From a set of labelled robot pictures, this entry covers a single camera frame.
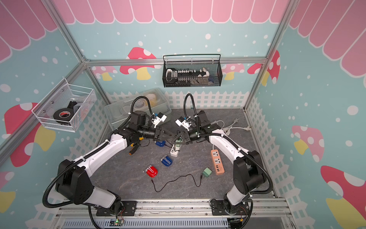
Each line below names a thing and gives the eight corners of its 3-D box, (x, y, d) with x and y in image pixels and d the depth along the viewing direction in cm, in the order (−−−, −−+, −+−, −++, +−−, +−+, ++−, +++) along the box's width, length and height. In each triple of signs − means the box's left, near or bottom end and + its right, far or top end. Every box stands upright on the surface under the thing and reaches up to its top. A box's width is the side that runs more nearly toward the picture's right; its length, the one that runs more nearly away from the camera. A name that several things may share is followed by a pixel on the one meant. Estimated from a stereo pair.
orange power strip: (216, 174, 87) (216, 173, 85) (210, 151, 97) (211, 149, 95) (224, 173, 87) (225, 172, 85) (218, 150, 97) (218, 148, 95)
